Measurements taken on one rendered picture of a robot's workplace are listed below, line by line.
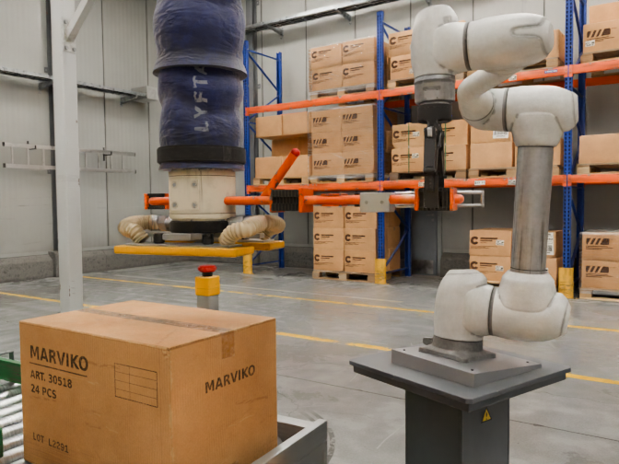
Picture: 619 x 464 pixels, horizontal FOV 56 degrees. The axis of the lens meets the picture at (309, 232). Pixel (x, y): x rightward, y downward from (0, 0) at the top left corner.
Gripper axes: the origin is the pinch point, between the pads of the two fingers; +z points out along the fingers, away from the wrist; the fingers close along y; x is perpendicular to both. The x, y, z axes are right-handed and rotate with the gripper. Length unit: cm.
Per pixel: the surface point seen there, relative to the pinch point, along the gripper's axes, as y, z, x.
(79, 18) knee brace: -199, -132, -281
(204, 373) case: 13, 42, -52
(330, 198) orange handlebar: 3.7, 0.3, -23.5
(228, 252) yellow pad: 15.4, 12.5, -44.0
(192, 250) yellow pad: 16, 12, -54
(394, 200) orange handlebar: 3.5, 0.9, -8.3
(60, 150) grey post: -199, -40, -301
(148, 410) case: 22, 49, -62
